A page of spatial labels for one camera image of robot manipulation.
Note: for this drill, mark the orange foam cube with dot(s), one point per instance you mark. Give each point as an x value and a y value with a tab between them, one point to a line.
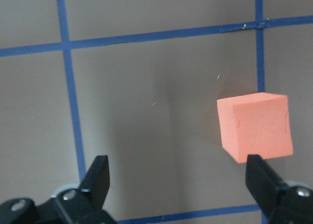
257	124

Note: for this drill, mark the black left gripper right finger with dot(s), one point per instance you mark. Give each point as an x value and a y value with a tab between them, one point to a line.
264	184

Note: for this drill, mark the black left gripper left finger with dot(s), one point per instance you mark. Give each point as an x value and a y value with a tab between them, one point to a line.
96	183

